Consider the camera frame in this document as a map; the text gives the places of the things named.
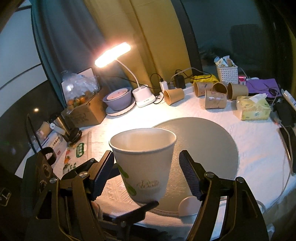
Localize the white mat controller puck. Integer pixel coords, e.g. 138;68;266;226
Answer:
178;196;202;217

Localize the yellow tissue pack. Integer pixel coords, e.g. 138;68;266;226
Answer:
234;93;271;121

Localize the fruit print plastic wrapper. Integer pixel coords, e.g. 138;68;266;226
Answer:
53;131;92;179

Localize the white paper cup green print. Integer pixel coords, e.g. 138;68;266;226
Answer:
109;128;177;203

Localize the brown paper cup front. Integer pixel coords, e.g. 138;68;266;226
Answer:
205;90;227;109

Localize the cardboard box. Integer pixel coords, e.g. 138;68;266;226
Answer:
61;86;110;128

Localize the white tablecloth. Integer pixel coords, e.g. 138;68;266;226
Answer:
14;90;296;240

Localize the white power adapter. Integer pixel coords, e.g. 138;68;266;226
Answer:
159;78;169;92

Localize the black round jar lid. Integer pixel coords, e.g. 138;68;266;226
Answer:
68;128;82;145

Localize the brown paper cup back middle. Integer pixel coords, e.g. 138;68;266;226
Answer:
212;82;228;95

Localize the brown paper cup leftmost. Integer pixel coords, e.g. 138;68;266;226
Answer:
164;88;185;105

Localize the white plate under bowl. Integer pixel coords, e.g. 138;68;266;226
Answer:
105;97;136;116

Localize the black power adapter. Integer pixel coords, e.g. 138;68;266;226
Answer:
174;74;186;89

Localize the brown paper cup back right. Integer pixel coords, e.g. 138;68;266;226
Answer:
227;83;248;100

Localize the pink inner bowl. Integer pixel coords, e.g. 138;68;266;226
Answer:
106;88;128;100

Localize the white LED desk lamp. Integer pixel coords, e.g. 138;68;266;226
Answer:
94;42;157;108

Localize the brown paper cup back left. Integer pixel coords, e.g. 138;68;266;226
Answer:
193;82;214;97

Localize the purple cloth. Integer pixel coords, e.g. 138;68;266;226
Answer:
246;78;282;98

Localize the clear plastic fruit bag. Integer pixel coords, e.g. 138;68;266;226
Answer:
61;71;100;108

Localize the round grey heating mat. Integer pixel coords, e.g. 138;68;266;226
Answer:
151;117;239;217

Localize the white medicine box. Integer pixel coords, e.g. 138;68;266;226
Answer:
42;131;67;166

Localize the white tube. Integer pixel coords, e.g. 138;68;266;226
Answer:
281;89;296;110

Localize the yellow bag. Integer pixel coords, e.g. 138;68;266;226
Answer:
191;74;219;83

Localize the brown paper cup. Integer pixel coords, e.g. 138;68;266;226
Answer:
193;82;214;97
205;90;227;109
227;83;248;100
212;82;228;95
164;88;185;105

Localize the white woven basket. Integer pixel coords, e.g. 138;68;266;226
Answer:
214;55;238;84

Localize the teal curtain left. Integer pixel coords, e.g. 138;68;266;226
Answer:
31;1;131;106

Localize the steel thermos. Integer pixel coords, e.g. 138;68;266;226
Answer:
49;113;71;142

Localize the yellow curtain left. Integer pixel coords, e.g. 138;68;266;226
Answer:
84;1;190;85

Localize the purple bowl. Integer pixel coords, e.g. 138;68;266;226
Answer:
103;87;132;110

